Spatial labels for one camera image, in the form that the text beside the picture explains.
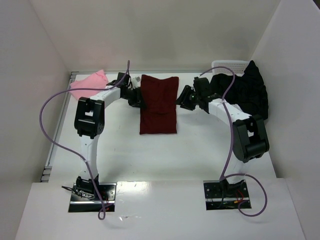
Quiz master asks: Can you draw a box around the dark red t shirt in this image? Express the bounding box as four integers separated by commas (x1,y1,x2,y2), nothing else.
139,74,179,135

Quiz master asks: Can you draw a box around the black t shirt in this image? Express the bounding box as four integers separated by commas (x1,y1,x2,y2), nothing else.
225,60,269,120

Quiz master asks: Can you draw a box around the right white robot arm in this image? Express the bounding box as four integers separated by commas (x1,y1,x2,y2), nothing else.
175,77,270,203

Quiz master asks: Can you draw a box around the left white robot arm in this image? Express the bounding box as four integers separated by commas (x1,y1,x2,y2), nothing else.
74,72,146,198

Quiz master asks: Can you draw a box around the pink folded t shirt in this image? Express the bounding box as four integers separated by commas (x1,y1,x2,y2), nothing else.
70,69,109,100

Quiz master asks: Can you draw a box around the white plastic basket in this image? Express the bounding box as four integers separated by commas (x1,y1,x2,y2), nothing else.
211,60,250,76

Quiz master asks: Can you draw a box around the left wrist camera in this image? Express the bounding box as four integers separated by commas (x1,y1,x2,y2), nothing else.
131,76,141,86

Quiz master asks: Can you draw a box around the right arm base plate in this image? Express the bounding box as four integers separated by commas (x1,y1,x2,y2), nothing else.
203,180,252,211

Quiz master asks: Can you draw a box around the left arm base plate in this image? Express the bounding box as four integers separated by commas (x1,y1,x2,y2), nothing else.
68,183,117,213

